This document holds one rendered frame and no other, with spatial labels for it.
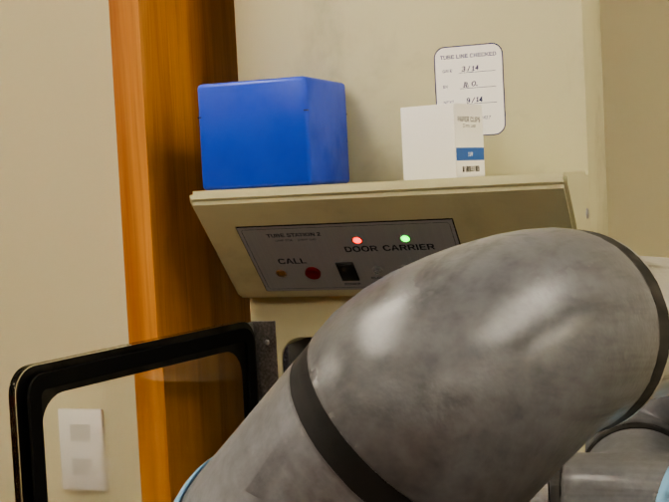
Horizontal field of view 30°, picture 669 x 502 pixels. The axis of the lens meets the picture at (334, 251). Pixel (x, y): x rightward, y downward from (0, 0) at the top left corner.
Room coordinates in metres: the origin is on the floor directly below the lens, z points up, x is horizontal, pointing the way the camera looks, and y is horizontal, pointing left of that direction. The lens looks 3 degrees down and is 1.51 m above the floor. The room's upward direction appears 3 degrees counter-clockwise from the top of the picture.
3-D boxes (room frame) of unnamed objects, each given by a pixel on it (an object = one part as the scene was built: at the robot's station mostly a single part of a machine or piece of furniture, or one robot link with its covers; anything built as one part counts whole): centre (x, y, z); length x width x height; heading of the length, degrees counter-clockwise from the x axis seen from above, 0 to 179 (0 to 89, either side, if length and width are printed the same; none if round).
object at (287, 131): (1.09, 0.05, 1.56); 0.10 x 0.10 x 0.09; 70
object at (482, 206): (1.06, -0.05, 1.46); 0.32 x 0.11 x 0.10; 70
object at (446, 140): (1.04, -0.09, 1.54); 0.05 x 0.05 x 0.06; 55
